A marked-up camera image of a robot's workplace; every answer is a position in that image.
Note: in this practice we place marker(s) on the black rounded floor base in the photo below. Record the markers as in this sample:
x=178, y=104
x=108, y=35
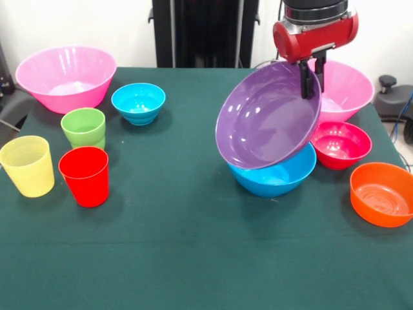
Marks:
x=392, y=100

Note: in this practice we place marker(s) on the dark green tablecloth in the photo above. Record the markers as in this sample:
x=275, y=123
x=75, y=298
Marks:
x=180, y=242

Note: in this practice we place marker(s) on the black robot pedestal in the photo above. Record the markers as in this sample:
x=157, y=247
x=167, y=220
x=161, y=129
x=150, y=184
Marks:
x=206, y=32

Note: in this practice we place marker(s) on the large pink bowl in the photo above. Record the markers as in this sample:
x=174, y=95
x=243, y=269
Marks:
x=348, y=93
x=71, y=101

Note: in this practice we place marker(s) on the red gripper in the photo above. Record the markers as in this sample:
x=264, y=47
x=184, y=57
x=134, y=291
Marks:
x=309, y=38

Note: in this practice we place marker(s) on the red cup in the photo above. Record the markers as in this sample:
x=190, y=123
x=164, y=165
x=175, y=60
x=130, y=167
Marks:
x=87, y=184

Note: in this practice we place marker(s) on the green cup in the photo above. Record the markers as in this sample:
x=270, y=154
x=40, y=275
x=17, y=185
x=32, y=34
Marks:
x=82, y=126

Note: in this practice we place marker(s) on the crimson bowl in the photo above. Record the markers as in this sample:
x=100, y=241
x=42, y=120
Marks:
x=342, y=145

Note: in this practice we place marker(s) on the orange bowl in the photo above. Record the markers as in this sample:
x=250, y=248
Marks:
x=380, y=193

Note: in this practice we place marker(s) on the small blue bowl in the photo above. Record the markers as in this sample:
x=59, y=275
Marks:
x=138, y=100

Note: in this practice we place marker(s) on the purple bowl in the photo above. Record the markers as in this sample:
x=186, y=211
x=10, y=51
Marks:
x=264, y=129

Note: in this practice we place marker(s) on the large blue bowl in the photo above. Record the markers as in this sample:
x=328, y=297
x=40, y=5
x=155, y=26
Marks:
x=274, y=182

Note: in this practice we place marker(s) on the dark grey chair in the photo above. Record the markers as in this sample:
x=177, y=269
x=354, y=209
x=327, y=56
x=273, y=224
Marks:
x=13, y=106

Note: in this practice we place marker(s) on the yellow cup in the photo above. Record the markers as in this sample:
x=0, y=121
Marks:
x=29, y=174

